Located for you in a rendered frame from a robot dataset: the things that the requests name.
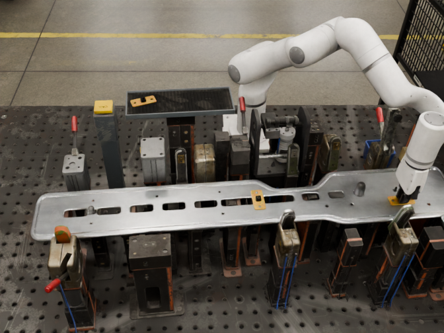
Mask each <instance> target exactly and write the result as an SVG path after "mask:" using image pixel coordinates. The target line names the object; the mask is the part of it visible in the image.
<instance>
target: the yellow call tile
mask: <svg viewBox="0 0 444 333"><path fill-rule="evenodd" d="M112 106H113V101H112V100H97V101H95V103H94V113H95V114H103V113H112Z"/></svg>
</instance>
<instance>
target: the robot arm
mask: <svg viewBox="0 0 444 333"><path fill-rule="evenodd" d="M341 49H343V50H345V51H347V52H349V53H350V54H351V56H352V57H353V58H354V60H355V61H356V63H357V64H358V66H359V67H360V69H361V70H362V72H363V73H364V75H365V76H366V77H367V79H368V80H369V82H370V83H371V84H372V86H373V88H374V89H375V90H376V92H377V93H378V95H379V96H380V98H381V99H382V100H383V102H384V103H385V104H386V105H387V106H389V107H391V108H396V107H400V106H409V107H412V108H414V109H415V110H417V111H418V112H419V113H420V114H421V115H420V117H419V119H418V122H417V124H416V127H415V129H414V132H413V134H412V137H411V140H410V142H409V145H408V148H407V150H406V153H405V155H404V157H403V158H402V160H401V162H400V164H399V166H398V168H397V170H396V177H397V179H398V181H399V183H400V184H399V189H398V191H397V194H396V197H397V198H399V196H401V197H400V200H399V203H400V204H402V203H408V202H409V201H410V198H412V199H413V200H416V199H418V194H420V193H421V191H422V190H423V188H424V185H425V183H426V179H427V175H428V172H429V168H430V167H431V166H432V165H433V163H434V160H435V158H436V156H437V154H438V152H439V150H440V148H441V146H442V144H443V143H444V103H443V101H442V100H441V99H440V98H439V97H438V96H437V95H436V94H434V93H433V92H431V91H429V90H427V89H423V88H421V87H416V86H414V85H412V84H411V83H410V82H409V81H408V80H407V78H406V77H405V76H404V74H403V72H402V71H401V70H400V68H399V66H398V65H397V63H396V62H395V60H394V59H393V57H392V56H391V54H390V53H389V51H388V50H387V49H386V47H385V45H384V44H383V43H382V41H381V39H380V38H379V37H378V36H377V34H376V32H375V31H374V30H373V28H372V27H371V26H370V25H369V24H368V23H367V22H365V21H364V20H361V19H360V18H344V17H336V18H333V19H331V20H328V21H326V22H324V23H322V24H321V25H319V26H317V27H315V28H313V29H311V30H309V31H307V32H305V33H303V34H301V35H299V36H296V37H293V36H292V37H288V38H284V39H282V40H279V41H277V42H272V41H265V42H261V43H259V44H257V45H255V46H253V47H251V48H249V49H247V50H245V51H243V52H241V53H239V54H237V55H235V56H234V57H233V58H232V59H231V60H230V62H229V65H228V72H229V76H230V78H231V79H232V80H233V81H234V82H236V83H238V84H240V86H239V91H238V108H237V117H236V118H234V119H233V120H232V121H231V123H230V124H229V133H230V134H231V135H242V113H241V111H240V103H239V98H240V97H241V96H243V97H244V100H245V107H246V112H245V118H246V126H247V127H248V135H247V136H248V140H249V133H250V119H251V112H252V109H257V110H258V113H259V116H261V113H266V99H267V91H268V89H269V87H270V85H271V84H272V83H273V81H274V79H275V78H276V76H277V74H278V72H279V70H281V69H285V68H287V67H292V66H294V67H296V68H298V69H299V68H304V67H307V66H310V65H312V64H314V63H316V62H318V61H320V60H322V59H324V58H325V57H327V56H329V55H331V54H333V53H334V52H336V51H338V50H341Z"/></svg>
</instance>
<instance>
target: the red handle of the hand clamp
mask: <svg viewBox="0 0 444 333"><path fill-rule="evenodd" d="M376 115H377V122H378V124H379V131H380V136H381V137H382V134H383V128H384V118H383V110H382V108H381V107H378V108H377V109H376ZM388 149H389V148H388V146H387V143H385V147H384V150H383V151H388Z"/></svg>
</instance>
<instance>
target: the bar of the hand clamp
mask: <svg viewBox="0 0 444 333"><path fill-rule="evenodd" d="M400 112H401V110H400V109H399V108H388V111H387V116H386V120H385V125H384V128H383V134H382V137H381V142H380V146H381V148H382V151H381V155H383V150H384V147H385V143H388V144H387V146H388V151H386V152H387V154H388V155H389V154H390V152H391V149H392V144H393V141H394V136H395V133H396V128H397V125H398V122H399V121H401V120H402V115H401V114H400Z"/></svg>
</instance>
